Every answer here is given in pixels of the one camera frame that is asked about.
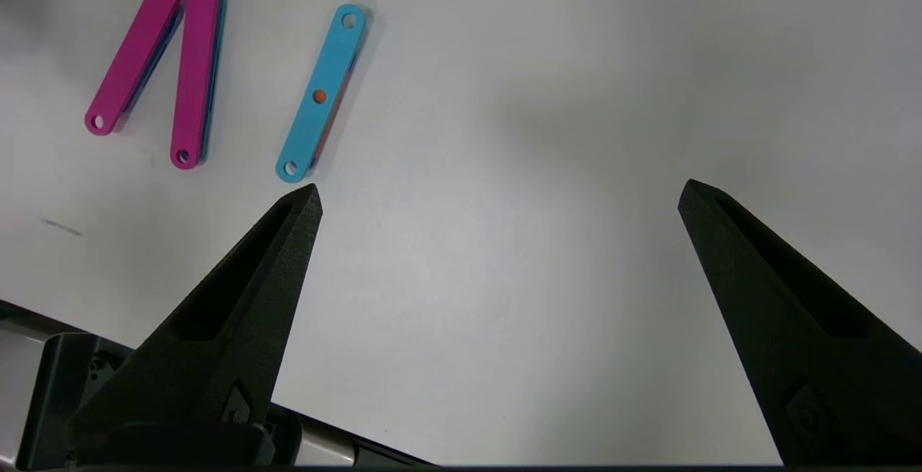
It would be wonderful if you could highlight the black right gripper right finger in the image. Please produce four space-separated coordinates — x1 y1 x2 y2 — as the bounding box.
679 179 922 467

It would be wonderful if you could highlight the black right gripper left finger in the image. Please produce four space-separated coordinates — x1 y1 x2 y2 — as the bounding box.
68 184 323 469

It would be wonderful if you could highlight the pink flat bar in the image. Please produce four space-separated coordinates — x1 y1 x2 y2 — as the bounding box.
170 0 224 170
84 0 189 136

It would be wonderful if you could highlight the blue bar with orange dot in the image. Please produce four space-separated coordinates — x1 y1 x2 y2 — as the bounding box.
275 4 368 184

